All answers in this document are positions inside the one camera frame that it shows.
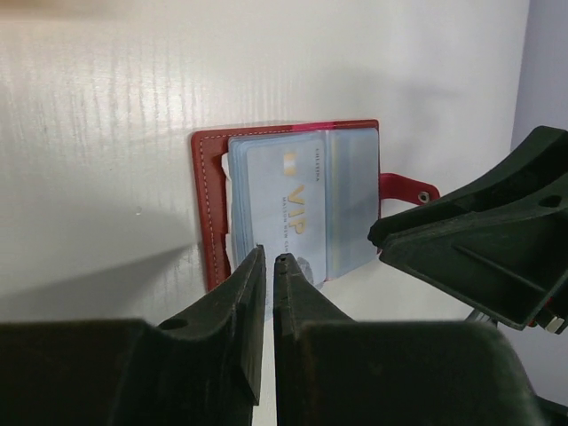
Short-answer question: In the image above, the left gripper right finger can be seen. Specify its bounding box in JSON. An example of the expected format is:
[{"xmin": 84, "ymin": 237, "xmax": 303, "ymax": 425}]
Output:
[{"xmin": 273, "ymin": 254, "xmax": 540, "ymax": 425}]

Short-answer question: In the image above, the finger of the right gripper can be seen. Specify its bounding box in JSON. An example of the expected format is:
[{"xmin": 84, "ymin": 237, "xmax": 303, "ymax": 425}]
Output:
[{"xmin": 368, "ymin": 126, "xmax": 567, "ymax": 329}]

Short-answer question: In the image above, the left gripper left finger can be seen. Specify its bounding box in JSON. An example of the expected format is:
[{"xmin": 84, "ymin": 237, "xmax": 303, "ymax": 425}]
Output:
[{"xmin": 1, "ymin": 247, "xmax": 266, "ymax": 425}]

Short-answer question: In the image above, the red leather card holder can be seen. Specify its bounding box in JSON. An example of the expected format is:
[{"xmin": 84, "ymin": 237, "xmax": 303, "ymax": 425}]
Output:
[{"xmin": 189, "ymin": 119, "xmax": 439, "ymax": 289}]

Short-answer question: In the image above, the white VIP card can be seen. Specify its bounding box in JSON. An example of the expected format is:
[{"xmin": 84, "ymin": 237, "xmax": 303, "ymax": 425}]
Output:
[{"xmin": 245, "ymin": 132, "xmax": 326, "ymax": 285}]

